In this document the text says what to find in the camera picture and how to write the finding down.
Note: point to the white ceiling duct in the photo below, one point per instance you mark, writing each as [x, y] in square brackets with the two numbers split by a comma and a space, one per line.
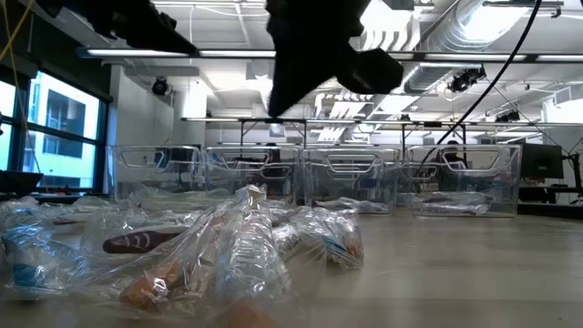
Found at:
[257, 73]

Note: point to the long overhead light bar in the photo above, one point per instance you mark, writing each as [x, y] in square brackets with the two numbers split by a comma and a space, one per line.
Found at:
[228, 53]

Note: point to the black computer monitor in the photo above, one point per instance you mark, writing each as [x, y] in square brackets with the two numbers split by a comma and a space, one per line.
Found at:
[544, 161]

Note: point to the black ceiling spotlight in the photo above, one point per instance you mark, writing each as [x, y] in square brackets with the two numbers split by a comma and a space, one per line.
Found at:
[159, 85]

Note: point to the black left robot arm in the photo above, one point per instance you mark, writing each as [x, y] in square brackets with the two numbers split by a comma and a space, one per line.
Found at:
[64, 7]

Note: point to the white ceiling pipe bundle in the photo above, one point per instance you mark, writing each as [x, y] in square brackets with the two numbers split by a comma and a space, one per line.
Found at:
[346, 109]

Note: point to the person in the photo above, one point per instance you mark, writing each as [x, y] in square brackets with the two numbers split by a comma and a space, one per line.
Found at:
[451, 157]

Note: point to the silver ventilation duct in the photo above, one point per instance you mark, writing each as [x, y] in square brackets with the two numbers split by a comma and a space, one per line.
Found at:
[455, 27]

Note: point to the clear plastic bin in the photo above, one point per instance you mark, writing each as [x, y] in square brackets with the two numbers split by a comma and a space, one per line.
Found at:
[483, 151]
[350, 152]
[155, 150]
[250, 151]

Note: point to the purple white toothbrush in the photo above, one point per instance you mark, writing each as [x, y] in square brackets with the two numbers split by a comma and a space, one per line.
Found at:
[455, 199]
[136, 241]
[455, 209]

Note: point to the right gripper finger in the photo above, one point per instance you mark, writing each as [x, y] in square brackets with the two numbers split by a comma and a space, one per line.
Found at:
[291, 82]

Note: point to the large window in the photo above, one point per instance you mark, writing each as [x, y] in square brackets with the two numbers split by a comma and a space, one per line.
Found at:
[64, 114]

